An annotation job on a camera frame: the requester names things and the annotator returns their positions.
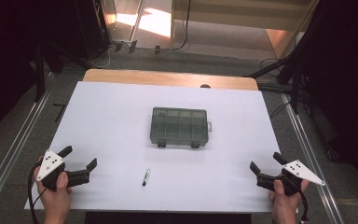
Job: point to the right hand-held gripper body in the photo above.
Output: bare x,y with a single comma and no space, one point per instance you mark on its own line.
295,174

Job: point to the small glass tube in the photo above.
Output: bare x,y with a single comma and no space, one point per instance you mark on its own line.
146,178

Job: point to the black angled floor bracket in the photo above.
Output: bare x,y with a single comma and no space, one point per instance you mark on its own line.
60,109

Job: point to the aluminium floor rail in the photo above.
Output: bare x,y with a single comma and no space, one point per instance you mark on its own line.
307,152
12,152

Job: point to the grey transparent plastic compartment box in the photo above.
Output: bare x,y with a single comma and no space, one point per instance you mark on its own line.
178,127

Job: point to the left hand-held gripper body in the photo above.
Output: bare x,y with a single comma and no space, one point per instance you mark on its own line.
51,166

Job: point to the black cabinet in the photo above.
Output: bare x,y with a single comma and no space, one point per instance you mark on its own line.
90,28

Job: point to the black tripod stand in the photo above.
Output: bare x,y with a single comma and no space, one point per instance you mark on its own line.
293,77

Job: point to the person's right hand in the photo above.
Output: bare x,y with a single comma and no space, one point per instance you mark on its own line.
284,205

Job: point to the person's left hand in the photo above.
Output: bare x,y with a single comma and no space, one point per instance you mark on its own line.
56,202

